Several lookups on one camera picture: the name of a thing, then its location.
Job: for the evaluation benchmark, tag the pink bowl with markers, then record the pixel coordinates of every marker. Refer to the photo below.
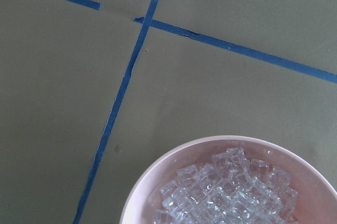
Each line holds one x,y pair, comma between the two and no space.
317,197

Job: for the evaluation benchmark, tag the clear ice cube pile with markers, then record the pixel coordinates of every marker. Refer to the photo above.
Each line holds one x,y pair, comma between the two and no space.
230,189

